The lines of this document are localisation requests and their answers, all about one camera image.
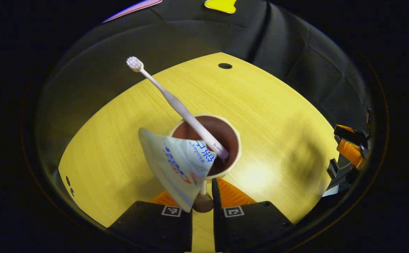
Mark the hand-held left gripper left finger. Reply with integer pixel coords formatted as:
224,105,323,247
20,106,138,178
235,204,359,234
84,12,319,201
108,190,193,253

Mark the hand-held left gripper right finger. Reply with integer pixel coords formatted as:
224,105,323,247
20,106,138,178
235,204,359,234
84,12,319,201
212,177,294,253

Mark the white toothpaste tube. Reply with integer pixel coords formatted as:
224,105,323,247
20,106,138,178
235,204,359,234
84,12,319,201
138,127,217,213

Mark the beige cup with wooden handle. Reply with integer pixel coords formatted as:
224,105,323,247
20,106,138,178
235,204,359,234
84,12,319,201
169,113,242,213

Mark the pale pink toothbrush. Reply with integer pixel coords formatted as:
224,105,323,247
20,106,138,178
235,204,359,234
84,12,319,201
126,56,229,160

